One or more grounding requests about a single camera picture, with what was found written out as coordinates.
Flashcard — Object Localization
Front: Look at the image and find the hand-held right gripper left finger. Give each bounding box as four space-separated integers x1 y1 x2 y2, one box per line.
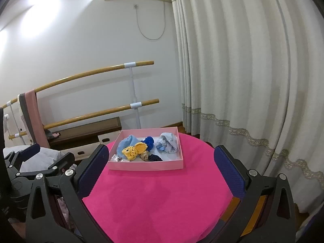
25 144 110 243

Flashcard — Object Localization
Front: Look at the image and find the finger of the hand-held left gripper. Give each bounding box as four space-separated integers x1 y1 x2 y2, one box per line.
3 143 41 170
16 152 76 178

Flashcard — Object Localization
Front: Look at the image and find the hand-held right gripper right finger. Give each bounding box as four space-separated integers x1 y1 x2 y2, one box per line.
213 145 296 243

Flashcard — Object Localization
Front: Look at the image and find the yellow crochet fish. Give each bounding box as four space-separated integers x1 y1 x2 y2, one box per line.
121 142 148 162

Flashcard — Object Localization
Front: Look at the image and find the light blue fleece hat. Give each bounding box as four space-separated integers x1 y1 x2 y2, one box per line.
117 135 142 155

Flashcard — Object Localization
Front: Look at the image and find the pink cardboard box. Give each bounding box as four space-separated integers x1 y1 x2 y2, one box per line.
108 129 184 171

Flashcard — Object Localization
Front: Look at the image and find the dark blue scrunchie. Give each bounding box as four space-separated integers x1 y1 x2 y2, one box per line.
140 136 155 153

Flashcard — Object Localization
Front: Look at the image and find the white duvet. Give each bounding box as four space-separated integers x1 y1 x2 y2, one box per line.
3 145 64 173

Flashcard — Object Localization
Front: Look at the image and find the small grey cloth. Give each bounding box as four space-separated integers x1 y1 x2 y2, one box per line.
44 129 60 139

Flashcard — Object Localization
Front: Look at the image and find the pink grey towel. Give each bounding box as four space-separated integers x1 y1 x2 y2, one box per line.
25 89 50 148

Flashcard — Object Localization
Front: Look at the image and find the dark wood bench with drawers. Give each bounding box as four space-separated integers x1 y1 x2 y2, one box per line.
48 117 122 161

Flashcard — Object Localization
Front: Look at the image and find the grey stretch band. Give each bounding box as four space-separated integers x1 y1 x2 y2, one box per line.
18 93 38 142

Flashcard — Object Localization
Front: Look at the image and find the pale pink ruffled blanket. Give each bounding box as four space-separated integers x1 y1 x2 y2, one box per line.
56 163 78 236

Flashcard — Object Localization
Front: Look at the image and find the pink round tablecloth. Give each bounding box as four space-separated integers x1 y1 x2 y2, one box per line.
81 133 234 243

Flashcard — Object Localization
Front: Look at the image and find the cream curtain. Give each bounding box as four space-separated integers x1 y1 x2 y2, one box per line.
168 0 324 214

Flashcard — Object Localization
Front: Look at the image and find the white barre post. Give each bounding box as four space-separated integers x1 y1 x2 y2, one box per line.
3 101 26 145
124 61 142 129

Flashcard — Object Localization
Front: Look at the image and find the wooden barre rail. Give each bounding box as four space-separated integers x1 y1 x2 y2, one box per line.
8 99 160 140
0 61 154 109

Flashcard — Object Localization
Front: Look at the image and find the white power cable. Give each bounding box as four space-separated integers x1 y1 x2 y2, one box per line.
136 1 166 41

